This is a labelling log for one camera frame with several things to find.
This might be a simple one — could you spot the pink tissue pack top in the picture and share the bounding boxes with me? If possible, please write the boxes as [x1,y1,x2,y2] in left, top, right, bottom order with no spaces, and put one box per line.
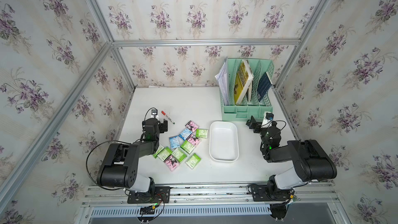
[186,120,199,133]

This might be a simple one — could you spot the pink tissue pack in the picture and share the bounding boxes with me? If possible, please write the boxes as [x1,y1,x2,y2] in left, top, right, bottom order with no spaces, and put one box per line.
[186,120,199,133]
[164,155,179,172]
[187,134,201,146]

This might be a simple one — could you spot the green tissue pack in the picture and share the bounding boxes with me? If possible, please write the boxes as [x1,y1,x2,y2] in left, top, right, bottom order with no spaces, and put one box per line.
[157,147,172,162]
[172,147,187,163]
[195,129,208,139]
[180,141,195,155]
[186,153,202,170]
[153,145,164,159]

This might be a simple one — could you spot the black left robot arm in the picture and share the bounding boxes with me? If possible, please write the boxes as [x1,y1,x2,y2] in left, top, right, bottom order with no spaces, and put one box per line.
[96,118,168,195]

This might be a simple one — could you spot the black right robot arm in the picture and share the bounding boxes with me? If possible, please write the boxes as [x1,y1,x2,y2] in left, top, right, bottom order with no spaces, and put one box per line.
[246,114,337,191]

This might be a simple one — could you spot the white plastic storage box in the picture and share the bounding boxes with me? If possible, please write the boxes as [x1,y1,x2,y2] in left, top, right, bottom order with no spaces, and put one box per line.
[209,121,239,163]

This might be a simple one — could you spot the red capped marker pen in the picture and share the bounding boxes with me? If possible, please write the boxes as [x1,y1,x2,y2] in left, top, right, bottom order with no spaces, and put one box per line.
[161,111,175,124]

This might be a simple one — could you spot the blue tissue pack left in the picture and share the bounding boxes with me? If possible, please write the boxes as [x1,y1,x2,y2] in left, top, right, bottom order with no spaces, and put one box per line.
[169,136,181,150]

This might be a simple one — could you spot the blue tissue pack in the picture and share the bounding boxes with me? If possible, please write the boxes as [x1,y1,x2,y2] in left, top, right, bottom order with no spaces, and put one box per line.
[169,136,181,150]
[178,128,193,141]

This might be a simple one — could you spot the blue tissue pack right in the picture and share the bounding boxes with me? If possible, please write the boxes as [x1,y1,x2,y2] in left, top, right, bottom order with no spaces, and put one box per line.
[178,128,193,141]

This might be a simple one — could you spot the thin book in organizer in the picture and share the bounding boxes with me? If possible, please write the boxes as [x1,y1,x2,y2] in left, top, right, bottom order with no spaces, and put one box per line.
[247,83,252,102]

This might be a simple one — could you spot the pink tissue pack bottom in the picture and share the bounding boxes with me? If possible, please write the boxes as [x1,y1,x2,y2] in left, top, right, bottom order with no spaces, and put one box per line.
[164,155,179,172]

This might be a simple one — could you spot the dark blue notebook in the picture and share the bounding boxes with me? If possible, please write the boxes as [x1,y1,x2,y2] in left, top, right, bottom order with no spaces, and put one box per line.
[257,72,272,102]

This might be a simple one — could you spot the green plastic file organizer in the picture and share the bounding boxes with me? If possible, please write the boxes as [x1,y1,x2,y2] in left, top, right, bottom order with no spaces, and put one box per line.
[220,58,275,122]

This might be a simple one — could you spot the yellow book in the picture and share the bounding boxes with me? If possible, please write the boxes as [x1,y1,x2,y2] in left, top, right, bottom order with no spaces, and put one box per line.
[233,59,254,105]

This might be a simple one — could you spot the white paper stack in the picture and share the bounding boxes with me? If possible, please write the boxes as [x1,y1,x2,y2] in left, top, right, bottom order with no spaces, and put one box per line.
[215,59,230,105]

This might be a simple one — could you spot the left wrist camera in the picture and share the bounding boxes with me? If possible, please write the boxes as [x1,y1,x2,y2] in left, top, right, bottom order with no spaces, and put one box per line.
[151,109,159,120]

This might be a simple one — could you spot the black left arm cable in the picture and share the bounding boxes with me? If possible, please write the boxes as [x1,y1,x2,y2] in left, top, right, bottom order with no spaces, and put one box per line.
[85,140,131,191]

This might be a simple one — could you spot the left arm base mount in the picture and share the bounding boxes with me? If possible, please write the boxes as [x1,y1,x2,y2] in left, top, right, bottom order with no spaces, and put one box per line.
[127,186,171,204]

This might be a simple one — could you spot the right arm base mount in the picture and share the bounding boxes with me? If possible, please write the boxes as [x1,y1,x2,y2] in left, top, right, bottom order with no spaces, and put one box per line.
[248,184,295,202]

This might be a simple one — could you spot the aluminium mounting rail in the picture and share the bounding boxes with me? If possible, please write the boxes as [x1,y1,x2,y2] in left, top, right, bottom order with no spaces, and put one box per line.
[81,183,340,207]

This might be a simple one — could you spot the aluminium frame profiles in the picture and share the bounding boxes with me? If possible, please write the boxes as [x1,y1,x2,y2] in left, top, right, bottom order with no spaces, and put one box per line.
[1,0,320,191]

